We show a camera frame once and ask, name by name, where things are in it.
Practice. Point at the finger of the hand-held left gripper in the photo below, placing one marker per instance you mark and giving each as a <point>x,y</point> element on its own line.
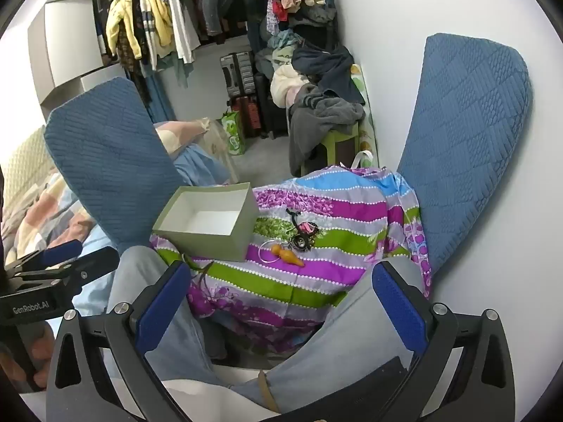
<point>61,251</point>
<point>94,261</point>

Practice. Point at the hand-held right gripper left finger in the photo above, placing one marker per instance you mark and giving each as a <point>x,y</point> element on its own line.
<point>162,312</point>

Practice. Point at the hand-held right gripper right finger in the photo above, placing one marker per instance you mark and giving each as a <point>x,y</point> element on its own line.
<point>398,307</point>

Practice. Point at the white cardboard box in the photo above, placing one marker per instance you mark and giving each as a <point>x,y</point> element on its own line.
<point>206,241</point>

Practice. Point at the clear plastic bangle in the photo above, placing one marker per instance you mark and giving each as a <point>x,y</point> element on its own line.
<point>260,250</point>

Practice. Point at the pink charm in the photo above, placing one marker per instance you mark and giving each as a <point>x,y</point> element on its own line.
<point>311,228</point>

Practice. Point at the person's left hand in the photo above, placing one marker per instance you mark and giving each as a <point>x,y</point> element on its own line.
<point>42,351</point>

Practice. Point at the person's left leg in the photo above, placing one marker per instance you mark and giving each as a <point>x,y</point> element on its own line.
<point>193,338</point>

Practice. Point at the checkered bed blanket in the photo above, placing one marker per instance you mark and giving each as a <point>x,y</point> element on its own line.
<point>35,211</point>

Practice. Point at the white garment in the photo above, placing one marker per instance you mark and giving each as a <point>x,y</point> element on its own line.
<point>198,387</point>

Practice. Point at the blue quilted slipper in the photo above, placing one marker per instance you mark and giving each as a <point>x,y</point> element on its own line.
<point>110,158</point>
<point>466,149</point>

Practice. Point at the colourful striped floral cloth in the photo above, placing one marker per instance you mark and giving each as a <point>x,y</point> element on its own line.
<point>281,281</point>

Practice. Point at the light blue bed sheet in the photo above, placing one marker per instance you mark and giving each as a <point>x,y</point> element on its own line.
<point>198,167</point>

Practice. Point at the pink and cream quilt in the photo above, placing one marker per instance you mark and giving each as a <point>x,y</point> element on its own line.
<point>184,134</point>

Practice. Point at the green plastic stool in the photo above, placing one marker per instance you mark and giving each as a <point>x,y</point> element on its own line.
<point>338,145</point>

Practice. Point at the clear plastic bag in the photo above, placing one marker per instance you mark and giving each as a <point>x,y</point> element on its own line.
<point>220,140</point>

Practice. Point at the green shopping bag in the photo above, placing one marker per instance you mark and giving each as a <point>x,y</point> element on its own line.
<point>233,134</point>

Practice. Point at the grey fleece garment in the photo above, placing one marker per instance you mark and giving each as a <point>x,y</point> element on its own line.
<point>316,127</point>

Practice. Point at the floral printed mat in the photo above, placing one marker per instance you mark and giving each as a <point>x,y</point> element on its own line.
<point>365,110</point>

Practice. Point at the white cabinet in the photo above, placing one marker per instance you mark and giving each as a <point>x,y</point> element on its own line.
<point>61,44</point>

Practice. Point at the red and black suitcase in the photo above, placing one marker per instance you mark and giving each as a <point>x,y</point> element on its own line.
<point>246,114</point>

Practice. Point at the grey suitcase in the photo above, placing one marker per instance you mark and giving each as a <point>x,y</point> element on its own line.
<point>235,72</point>

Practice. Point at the row of hanging clothes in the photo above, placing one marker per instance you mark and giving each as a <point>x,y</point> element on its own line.
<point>158,22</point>

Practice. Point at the cream plush garment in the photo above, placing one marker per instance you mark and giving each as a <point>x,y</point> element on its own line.
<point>286,83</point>

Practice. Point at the navy jacket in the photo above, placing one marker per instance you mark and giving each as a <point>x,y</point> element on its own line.
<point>325,66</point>

